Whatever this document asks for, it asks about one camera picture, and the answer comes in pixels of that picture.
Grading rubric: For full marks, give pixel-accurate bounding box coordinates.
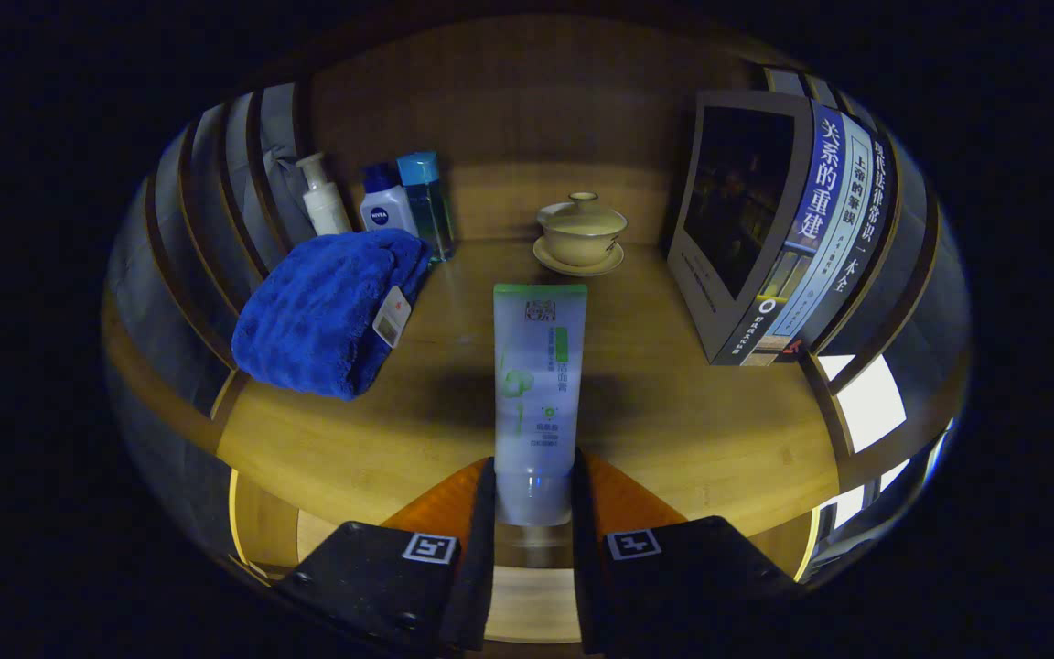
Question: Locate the beige lidded teacup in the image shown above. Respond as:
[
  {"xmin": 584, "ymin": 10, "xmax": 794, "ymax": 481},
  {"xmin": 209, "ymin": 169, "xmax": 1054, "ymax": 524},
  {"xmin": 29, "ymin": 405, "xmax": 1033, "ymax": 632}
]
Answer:
[{"xmin": 537, "ymin": 191, "xmax": 629, "ymax": 267}]

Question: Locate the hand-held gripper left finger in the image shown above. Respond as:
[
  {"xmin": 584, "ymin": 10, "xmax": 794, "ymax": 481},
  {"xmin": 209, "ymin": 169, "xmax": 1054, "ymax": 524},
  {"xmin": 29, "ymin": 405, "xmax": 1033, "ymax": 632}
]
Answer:
[{"xmin": 275, "ymin": 455, "xmax": 498, "ymax": 655}]

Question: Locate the blue towel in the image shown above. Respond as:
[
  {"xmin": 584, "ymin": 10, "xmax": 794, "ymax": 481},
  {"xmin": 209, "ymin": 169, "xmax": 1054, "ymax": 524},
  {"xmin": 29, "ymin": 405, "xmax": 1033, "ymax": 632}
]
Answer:
[{"xmin": 231, "ymin": 229, "xmax": 432, "ymax": 401}]

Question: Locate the book with black spine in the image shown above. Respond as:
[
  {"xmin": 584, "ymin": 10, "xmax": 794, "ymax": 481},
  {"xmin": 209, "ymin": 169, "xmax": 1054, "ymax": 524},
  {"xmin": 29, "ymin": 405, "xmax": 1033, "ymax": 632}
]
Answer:
[{"xmin": 801, "ymin": 128, "xmax": 898, "ymax": 353}]

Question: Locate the wooden cabinet frame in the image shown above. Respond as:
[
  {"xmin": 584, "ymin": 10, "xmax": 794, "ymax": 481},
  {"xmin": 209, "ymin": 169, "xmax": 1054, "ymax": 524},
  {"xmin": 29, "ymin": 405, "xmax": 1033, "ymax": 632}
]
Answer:
[{"xmin": 104, "ymin": 14, "xmax": 972, "ymax": 587}]

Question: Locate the book with blue spine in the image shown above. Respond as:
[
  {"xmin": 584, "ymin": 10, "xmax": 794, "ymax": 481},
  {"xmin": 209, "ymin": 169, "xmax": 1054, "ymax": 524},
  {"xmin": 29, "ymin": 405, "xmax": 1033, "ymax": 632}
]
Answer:
[{"xmin": 667, "ymin": 89, "xmax": 848, "ymax": 367}]

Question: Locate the clear blue bottle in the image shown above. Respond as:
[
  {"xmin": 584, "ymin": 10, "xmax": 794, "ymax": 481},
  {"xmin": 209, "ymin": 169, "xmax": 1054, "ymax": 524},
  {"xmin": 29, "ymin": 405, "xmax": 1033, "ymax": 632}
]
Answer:
[{"xmin": 396, "ymin": 151, "xmax": 457, "ymax": 265}]

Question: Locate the book with pale spine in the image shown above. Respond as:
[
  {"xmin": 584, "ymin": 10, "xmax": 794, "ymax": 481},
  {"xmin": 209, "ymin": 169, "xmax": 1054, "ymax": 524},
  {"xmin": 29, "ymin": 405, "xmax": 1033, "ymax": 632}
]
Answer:
[{"xmin": 747, "ymin": 110, "xmax": 876, "ymax": 362}]

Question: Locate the white green cleanser tube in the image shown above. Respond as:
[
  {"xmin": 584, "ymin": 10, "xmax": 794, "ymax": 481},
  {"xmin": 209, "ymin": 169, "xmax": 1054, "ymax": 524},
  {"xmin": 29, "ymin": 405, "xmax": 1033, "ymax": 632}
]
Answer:
[{"xmin": 492, "ymin": 283, "xmax": 588, "ymax": 527}]

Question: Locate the beige saucer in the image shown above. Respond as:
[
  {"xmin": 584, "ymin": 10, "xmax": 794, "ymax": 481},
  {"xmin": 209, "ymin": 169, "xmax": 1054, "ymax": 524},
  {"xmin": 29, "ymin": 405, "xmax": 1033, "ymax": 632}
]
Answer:
[{"xmin": 532, "ymin": 236, "xmax": 625, "ymax": 278}]

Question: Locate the wooden countertop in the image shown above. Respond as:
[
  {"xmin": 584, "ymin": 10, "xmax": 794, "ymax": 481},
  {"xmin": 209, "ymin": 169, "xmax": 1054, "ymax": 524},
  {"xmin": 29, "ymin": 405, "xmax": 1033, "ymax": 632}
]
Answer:
[{"xmin": 216, "ymin": 238, "xmax": 844, "ymax": 550}]

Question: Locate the white pump bottle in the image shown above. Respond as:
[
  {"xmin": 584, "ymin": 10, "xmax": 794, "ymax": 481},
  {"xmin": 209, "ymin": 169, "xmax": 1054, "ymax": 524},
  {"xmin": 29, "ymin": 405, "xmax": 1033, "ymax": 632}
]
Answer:
[{"xmin": 296, "ymin": 151, "xmax": 352, "ymax": 236}]

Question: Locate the white appliance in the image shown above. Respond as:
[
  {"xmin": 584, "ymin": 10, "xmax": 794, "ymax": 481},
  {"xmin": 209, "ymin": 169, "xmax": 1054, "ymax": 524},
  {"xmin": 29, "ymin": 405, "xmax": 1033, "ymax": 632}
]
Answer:
[{"xmin": 820, "ymin": 352, "xmax": 908, "ymax": 454}]

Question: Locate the black backdrop cloth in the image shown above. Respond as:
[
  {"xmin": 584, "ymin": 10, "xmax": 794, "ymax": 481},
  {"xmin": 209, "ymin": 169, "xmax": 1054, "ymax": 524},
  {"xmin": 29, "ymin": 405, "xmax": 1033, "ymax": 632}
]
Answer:
[{"xmin": 106, "ymin": 82, "xmax": 317, "ymax": 385}]

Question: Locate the white bottle blue cap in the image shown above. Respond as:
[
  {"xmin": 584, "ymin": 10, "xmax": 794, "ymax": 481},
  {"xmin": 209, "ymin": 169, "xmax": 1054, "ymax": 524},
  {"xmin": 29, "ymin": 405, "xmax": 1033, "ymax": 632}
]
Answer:
[{"xmin": 360, "ymin": 162, "xmax": 420, "ymax": 237}]

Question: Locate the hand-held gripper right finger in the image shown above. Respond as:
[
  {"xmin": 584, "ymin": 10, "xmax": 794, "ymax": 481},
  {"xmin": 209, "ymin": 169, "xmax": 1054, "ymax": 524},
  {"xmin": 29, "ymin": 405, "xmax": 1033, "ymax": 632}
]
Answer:
[{"xmin": 571, "ymin": 448, "xmax": 798, "ymax": 655}]

